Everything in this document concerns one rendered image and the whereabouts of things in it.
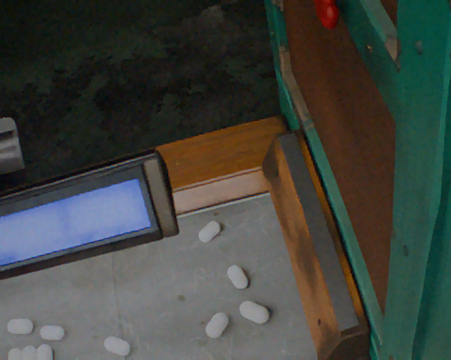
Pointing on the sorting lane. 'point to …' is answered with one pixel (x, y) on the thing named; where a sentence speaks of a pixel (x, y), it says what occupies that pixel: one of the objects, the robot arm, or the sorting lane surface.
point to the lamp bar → (79, 216)
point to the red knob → (328, 12)
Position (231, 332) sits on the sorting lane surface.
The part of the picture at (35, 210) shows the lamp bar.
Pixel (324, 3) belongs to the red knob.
